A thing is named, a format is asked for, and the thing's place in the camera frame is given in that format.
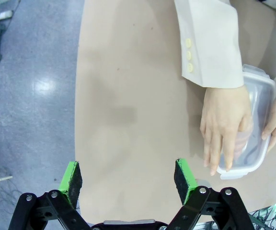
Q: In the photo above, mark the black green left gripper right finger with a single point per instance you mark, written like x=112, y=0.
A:
x=184, y=184

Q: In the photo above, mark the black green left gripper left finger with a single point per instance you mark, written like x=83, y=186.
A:
x=71, y=187

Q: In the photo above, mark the clear plastic container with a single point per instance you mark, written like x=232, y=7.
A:
x=255, y=158

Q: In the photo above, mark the person's right hand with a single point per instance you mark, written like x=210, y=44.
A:
x=224, y=115

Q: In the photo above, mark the person's right forearm beige sleeve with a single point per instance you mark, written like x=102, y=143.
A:
x=210, y=36

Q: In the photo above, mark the steel rectangular container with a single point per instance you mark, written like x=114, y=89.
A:
x=260, y=107

